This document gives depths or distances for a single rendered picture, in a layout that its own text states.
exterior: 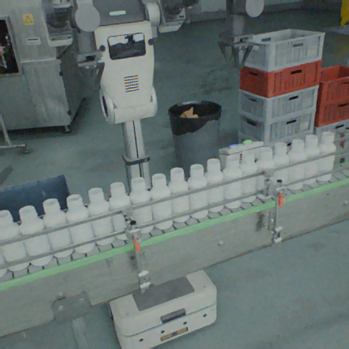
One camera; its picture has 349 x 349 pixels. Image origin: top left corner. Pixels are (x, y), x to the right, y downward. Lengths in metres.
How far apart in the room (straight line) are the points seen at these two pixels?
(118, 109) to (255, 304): 1.33
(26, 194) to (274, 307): 1.43
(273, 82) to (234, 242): 2.26
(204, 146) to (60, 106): 2.14
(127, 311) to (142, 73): 1.10
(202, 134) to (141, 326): 1.71
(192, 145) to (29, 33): 2.31
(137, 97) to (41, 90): 3.19
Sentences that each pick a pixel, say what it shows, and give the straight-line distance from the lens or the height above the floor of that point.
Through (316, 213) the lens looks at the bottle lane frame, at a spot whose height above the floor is 0.90.
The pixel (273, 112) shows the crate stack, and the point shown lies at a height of 0.53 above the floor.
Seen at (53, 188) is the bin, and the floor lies 0.90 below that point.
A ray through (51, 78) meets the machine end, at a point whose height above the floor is 0.68.
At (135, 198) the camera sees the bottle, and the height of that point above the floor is 1.12.
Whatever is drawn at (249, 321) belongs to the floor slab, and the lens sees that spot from 2.20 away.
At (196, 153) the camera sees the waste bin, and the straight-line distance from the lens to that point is 3.17.
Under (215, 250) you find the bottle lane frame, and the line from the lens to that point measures 1.23.
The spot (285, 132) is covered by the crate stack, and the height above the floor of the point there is 0.30.
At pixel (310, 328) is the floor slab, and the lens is 2.23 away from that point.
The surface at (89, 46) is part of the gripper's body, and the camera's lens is 1.04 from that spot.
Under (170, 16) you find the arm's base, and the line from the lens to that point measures 1.64.
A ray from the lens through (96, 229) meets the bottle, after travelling 1.07.
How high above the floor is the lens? 1.67
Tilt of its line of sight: 29 degrees down
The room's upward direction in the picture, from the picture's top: 4 degrees counter-clockwise
